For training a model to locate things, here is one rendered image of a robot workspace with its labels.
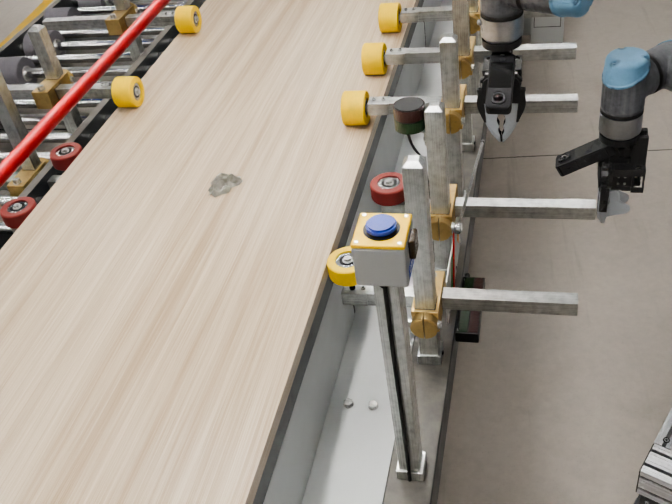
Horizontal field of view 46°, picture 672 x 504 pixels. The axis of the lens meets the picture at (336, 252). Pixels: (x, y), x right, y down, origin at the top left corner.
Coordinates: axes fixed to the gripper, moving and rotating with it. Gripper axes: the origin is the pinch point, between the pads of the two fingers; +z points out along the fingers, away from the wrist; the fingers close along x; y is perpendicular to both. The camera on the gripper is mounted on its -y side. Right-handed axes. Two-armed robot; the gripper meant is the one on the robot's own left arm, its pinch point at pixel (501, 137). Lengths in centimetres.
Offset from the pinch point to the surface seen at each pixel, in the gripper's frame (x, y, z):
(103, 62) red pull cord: 19, -94, -64
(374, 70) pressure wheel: 34, 45, 8
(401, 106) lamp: 17.8, -6.3, -10.7
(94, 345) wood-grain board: 68, -51, 10
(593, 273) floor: -26, 75, 101
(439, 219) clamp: 11.9, -7.9, 14.3
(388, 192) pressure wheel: 22.5, -5.0, 9.9
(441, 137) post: 10.6, -7.1, -4.5
